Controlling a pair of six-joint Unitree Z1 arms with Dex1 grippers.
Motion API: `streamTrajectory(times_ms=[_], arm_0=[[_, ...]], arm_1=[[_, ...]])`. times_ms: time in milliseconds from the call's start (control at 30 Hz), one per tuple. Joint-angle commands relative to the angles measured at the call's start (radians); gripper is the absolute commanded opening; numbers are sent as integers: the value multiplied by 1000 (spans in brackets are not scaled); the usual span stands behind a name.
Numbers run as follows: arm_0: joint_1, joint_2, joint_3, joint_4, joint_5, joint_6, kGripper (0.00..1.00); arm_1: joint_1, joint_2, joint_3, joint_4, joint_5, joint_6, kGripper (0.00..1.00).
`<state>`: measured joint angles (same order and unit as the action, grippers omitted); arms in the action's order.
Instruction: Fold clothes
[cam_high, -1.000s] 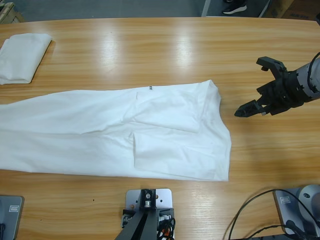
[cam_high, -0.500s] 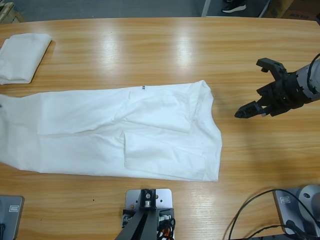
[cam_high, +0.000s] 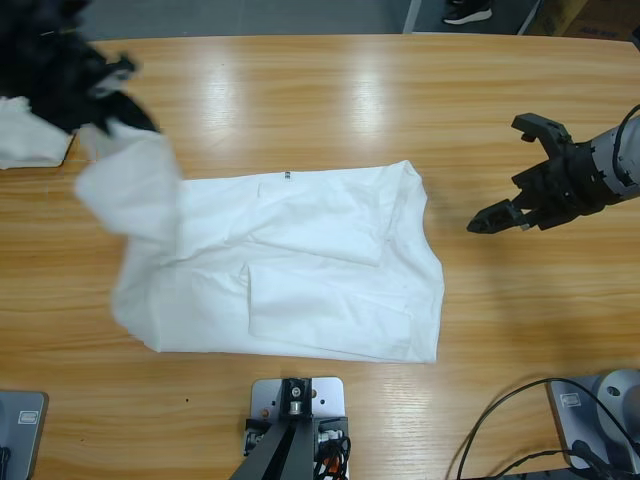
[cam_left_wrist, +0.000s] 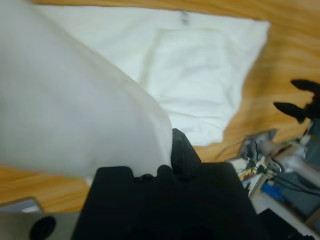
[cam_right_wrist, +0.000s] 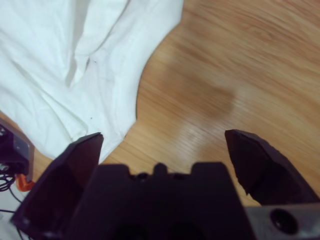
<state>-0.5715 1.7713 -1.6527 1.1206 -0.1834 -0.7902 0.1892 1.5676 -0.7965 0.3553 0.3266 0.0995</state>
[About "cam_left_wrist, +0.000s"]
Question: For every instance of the grey base plate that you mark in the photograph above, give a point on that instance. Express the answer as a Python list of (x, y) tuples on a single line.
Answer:
[(265, 136)]

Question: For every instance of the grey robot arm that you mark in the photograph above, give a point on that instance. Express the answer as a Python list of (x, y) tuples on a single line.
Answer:
[(295, 165)]

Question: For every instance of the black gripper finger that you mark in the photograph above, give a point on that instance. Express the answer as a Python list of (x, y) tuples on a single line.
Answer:
[(182, 155)]

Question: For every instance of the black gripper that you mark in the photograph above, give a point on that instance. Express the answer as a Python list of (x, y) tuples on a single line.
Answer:
[(315, 110)]

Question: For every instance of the blue plastic object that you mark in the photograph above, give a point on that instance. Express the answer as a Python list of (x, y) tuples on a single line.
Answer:
[(273, 192)]

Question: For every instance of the white t-shirt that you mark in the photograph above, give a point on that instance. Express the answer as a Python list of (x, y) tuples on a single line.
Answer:
[(75, 100)]

